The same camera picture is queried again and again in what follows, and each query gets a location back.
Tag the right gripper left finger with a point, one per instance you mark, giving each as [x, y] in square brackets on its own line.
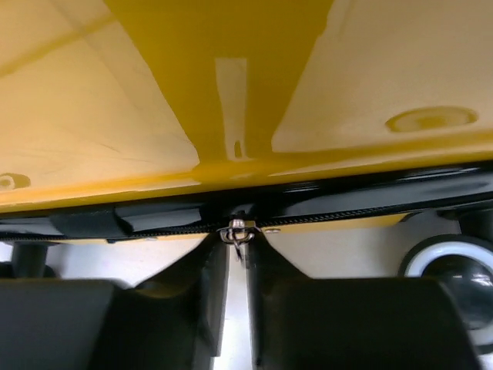
[171, 320]

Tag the yellow hard-shell suitcase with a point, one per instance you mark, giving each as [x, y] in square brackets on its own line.
[127, 120]

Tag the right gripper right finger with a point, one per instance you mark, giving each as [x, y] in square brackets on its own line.
[299, 322]

